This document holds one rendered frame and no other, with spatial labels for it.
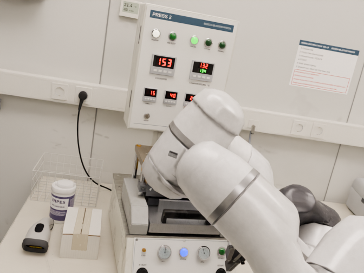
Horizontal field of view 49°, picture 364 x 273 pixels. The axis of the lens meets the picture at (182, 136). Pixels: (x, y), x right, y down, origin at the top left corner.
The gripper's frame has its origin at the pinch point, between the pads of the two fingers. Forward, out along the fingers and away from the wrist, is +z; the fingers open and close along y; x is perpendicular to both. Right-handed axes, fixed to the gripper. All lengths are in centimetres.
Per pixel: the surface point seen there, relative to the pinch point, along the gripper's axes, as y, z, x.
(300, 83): -54, 8, -89
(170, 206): 16.0, 2.8, -18.1
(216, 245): 1.9, 4.7, -7.0
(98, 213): 35, 28, -28
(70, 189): 45, 29, -37
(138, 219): 26.5, 0.8, -12.3
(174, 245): 15.3, 4.9, -6.5
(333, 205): -84, 48, -48
